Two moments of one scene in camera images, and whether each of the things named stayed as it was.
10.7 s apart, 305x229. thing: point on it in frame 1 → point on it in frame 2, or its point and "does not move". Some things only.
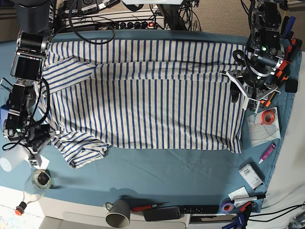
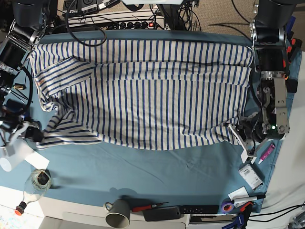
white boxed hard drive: [252, 175] does not move
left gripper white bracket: [249, 103] → [243, 132]
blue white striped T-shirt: [96, 94] does not move
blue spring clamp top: [288, 27] does not move
